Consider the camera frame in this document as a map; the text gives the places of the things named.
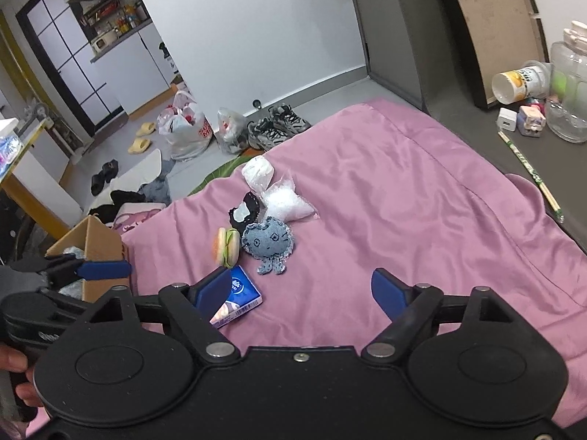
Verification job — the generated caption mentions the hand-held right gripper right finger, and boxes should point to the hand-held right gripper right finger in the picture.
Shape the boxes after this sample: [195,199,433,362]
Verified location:
[360,268,510,363]

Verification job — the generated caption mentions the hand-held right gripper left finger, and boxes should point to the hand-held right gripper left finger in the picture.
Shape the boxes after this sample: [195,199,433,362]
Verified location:
[87,268,241,363]

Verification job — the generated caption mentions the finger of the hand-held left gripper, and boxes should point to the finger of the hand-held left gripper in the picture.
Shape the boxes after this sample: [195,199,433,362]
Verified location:
[39,285,99,307]
[14,254,134,285]

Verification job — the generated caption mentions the brown cardboard box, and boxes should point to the brown cardboard box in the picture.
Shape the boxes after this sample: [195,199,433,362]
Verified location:
[45,215,131,303]

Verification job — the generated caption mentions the blue tissue packet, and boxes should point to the blue tissue packet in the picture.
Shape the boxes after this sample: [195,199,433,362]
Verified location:
[208,266,265,330]

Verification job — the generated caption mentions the hamburger plush toy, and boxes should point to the hamburger plush toy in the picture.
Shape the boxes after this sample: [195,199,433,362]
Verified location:
[215,227,242,268]

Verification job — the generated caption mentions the denim octopus plush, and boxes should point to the denim octopus plush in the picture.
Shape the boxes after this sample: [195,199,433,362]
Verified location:
[241,216,295,276]

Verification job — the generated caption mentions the black and white pouch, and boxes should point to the black and white pouch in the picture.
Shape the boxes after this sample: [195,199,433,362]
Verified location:
[228,191,263,235]

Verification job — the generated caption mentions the clear bag of white filling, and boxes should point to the clear bag of white filling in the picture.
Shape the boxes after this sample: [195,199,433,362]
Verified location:
[258,180,319,224]

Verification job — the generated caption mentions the white cloth bundle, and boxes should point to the white cloth bundle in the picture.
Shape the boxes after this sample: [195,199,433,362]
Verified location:
[241,155,276,194]

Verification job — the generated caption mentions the person's left hand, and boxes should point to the person's left hand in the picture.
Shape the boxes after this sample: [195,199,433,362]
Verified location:
[0,344,45,410]

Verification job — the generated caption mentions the pink cartoon bag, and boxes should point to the pink cartoon bag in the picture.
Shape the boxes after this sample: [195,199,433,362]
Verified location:
[112,203,164,233]

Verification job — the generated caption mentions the black clothes pile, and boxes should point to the black clothes pile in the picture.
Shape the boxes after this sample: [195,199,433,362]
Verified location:
[88,189,146,221]

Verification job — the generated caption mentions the pink bed sheet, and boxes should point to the pink bed sheet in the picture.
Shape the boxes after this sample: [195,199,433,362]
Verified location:
[120,100,587,428]

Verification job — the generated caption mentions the grey fluffy cloth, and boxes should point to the grey fluffy cloth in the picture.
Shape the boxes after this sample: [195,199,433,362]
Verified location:
[139,176,172,205]

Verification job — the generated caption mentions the white floor mat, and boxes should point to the white floor mat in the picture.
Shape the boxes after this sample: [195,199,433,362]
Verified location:
[92,148,164,207]

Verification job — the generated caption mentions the green cartoon rug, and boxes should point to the green cartoon rug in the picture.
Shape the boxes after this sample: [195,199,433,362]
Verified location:
[185,153,251,198]

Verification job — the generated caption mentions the yellow legged round table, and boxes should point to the yellow legged round table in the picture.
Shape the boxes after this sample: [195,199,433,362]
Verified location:
[0,117,75,235]

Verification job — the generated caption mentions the blue patterned packets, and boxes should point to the blue patterned packets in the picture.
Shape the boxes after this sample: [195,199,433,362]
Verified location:
[0,135,24,171]

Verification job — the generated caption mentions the white plastic shopping bag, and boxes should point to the white plastic shopping bag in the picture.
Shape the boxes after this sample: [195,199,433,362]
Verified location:
[157,90,213,161]

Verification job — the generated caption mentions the clear plastic bag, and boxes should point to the clear plastic bag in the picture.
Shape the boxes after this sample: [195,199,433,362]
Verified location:
[215,107,251,155]

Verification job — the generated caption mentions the dark bedside ledge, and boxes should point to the dark bedside ledge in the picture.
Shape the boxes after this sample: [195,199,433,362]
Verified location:
[423,95,587,254]

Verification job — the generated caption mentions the small desk fan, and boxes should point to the small desk fan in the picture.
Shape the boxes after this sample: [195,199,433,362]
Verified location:
[25,102,50,123]

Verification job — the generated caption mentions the wrapped chopsticks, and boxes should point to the wrapped chopsticks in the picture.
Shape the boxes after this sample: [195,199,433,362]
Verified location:
[497,130,565,224]

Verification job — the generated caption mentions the white charger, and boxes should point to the white charger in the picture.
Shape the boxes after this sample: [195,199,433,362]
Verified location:
[495,107,519,134]

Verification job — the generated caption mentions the white kitchen cabinet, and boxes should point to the white kitchen cabinet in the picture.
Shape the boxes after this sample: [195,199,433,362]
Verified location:
[48,0,174,116]

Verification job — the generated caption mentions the black framed sliding door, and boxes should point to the black framed sliding door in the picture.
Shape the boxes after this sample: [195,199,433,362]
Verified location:
[15,0,125,137]

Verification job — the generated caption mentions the small blocky toy figure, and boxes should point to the small blocky toy figure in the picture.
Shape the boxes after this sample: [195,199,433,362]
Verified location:
[518,104,548,138]

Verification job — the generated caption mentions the instant noodle cup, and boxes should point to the instant noodle cup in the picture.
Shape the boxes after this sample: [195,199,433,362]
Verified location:
[492,60,552,106]

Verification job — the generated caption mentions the grey wardrobe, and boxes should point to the grey wardrobe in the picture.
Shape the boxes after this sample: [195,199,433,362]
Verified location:
[346,0,460,111]

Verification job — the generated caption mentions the clear glass jar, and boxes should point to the clear glass jar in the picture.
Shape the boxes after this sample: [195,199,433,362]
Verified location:
[547,20,587,144]

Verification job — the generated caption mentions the brown wooden board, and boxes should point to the brown wooden board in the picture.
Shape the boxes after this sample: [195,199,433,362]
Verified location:
[439,0,550,111]

